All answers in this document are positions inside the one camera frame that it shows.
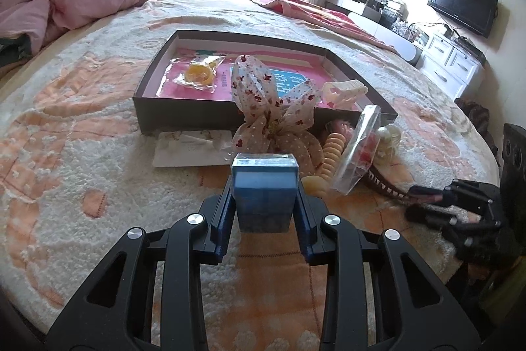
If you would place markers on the white hair claw clip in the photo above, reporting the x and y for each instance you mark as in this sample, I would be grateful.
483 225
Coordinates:
343 92

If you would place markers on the black set-top box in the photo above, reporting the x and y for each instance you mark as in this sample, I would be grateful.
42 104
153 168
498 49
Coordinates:
466 44

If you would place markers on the yellow hair clip in bag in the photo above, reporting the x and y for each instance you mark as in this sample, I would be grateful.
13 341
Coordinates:
199 73

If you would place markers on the polka dot fabric bow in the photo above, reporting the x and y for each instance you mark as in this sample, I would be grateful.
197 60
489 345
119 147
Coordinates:
263 120

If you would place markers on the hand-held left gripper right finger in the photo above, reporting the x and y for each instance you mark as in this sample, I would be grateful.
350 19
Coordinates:
302 211

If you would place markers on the white earring card packet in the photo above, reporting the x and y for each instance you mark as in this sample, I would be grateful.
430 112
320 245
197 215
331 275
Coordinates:
185 149

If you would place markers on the red patterned blanket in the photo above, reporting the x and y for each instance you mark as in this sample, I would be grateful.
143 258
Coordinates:
320 16

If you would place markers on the clear plastic case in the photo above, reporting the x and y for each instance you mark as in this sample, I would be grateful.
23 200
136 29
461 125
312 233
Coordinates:
357 153

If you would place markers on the white desk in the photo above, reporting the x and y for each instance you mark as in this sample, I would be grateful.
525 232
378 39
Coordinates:
370 24

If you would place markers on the beige spiral hair clip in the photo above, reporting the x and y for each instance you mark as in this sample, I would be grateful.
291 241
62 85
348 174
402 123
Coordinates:
331 153

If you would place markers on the white drawer cabinet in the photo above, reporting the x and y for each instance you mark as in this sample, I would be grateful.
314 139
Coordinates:
448 67

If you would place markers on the brown cardboard box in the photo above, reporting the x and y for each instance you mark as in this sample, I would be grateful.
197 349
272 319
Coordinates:
185 116

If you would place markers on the pearl hair clip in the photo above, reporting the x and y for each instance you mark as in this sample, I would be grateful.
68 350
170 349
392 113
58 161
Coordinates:
388 141

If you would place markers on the brown cloth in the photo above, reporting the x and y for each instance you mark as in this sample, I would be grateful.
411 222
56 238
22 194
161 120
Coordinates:
476 120

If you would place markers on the pink quilt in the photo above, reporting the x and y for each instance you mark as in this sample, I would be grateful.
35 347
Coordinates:
82 1

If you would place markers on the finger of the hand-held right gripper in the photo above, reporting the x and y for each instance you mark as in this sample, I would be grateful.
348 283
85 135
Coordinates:
464 194
472 236

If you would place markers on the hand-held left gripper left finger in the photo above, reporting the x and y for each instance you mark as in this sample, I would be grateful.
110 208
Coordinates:
224 211

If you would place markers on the small blue box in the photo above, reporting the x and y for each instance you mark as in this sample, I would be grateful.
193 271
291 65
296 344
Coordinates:
263 194

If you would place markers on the black television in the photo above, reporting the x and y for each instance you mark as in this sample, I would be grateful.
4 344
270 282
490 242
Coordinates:
462 3

